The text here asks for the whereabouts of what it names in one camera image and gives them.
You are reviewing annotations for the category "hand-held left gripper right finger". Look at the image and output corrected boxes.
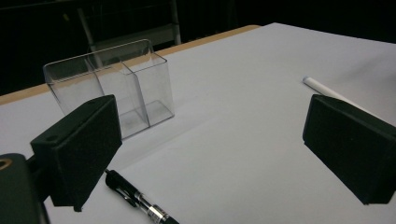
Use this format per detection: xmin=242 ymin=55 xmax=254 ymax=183
xmin=302 ymin=94 xmax=396 ymax=205

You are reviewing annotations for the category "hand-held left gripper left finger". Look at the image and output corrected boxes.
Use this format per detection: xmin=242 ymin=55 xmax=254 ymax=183
xmin=30 ymin=94 xmax=123 ymax=213

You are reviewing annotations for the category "black pen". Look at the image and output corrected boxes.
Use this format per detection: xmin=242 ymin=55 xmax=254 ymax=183
xmin=105 ymin=169 xmax=180 ymax=224

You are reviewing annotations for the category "white pen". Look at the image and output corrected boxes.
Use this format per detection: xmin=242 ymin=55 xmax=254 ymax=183
xmin=302 ymin=76 xmax=376 ymax=117

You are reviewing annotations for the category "clear acrylic pen holder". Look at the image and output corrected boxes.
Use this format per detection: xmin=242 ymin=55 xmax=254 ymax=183
xmin=42 ymin=38 xmax=176 ymax=140

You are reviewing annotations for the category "white table cover sheet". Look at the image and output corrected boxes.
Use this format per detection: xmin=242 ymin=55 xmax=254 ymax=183
xmin=0 ymin=21 xmax=396 ymax=224

